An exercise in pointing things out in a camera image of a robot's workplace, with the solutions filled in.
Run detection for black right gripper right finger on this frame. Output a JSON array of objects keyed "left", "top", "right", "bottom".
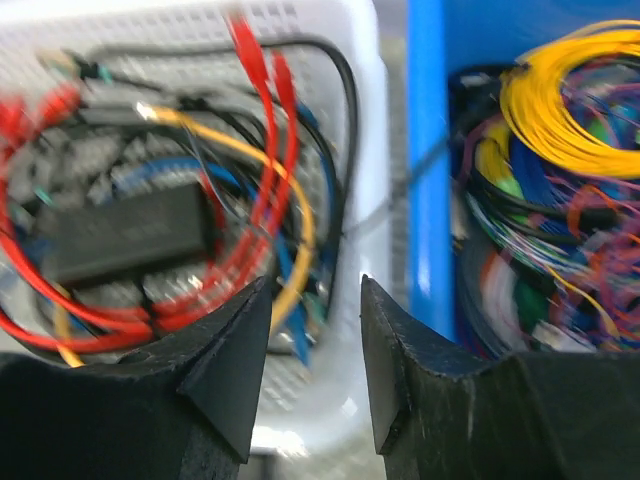
[{"left": 361, "top": 277, "right": 639, "bottom": 479}]

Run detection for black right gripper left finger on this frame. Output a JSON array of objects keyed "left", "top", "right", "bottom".
[{"left": 1, "top": 279, "right": 272, "bottom": 479}]

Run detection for black Mercury network switch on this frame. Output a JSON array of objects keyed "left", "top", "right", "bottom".
[{"left": 45, "top": 182, "right": 216, "bottom": 289}]

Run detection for yellow ethernet cable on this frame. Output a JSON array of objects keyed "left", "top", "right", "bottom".
[{"left": 54, "top": 102, "right": 317, "bottom": 369}]

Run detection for red ethernet cable top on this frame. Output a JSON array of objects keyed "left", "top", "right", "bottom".
[{"left": 0, "top": 14, "right": 301, "bottom": 354}]

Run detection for red ethernet cable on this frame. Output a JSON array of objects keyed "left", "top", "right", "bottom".
[
  {"left": 0, "top": 14, "right": 301, "bottom": 354},
  {"left": 0, "top": 84, "right": 151, "bottom": 331}
]

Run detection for red ethernet cable bottom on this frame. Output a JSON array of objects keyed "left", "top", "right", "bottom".
[{"left": 0, "top": 84, "right": 151, "bottom": 331}]

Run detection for white plastic basket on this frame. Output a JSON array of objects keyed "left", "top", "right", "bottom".
[{"left": 1, "top": 1, "right": 391, "bottom": 458}]

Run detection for blue plastic bin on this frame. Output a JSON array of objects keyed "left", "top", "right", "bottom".
[{"left": 407, "top": 0, "right": 639, "bottom": 340}]

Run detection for blue cable in basket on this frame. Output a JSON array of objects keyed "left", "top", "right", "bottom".
[{"left": 114, "top": 102, "right": 341, "bottom": 371}]

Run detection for black cables in basket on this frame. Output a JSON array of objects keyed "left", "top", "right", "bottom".
[{"left": 64, "top": 37, "right": 361, "bottom": 341}]

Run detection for colourful wire bundle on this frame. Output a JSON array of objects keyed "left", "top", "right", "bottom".
[{"left": 449, "top": 19, "right": 640, "bottom": 359}]

